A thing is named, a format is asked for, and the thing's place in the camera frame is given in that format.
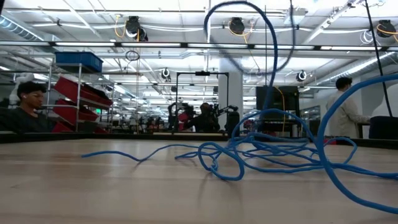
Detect black gantry frame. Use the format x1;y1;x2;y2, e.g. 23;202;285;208
175;70;230;133

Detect long ceiling light strip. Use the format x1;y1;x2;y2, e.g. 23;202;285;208
0;40;398;52

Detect blue plastic bin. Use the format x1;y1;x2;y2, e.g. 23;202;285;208
55;51;104;73

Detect blue cord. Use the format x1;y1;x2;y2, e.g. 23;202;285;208
81;0;398;215

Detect white pillar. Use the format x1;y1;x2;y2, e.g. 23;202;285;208
218;57;244;131

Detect yellow hanging cable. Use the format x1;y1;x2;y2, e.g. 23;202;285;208
275;85;286;133

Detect black ceiling cable reel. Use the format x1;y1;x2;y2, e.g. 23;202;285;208
376;19;397;38
126;15;149;42
228;17;246;35

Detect person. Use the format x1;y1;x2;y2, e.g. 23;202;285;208
0;81;57;134
186;102;220;133
325;77;371;139

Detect black diagonal cable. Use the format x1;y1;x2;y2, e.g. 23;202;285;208
364;0;393;118

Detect black cylinder stand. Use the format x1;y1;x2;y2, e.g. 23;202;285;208
226;111;241;138

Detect black equipment cabinet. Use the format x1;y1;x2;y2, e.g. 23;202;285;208
255;85;300;138

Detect silver ventilation duct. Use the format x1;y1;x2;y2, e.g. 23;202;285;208
0;14;44;41

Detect shelf rack with red bins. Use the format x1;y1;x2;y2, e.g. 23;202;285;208
46;62;115;134

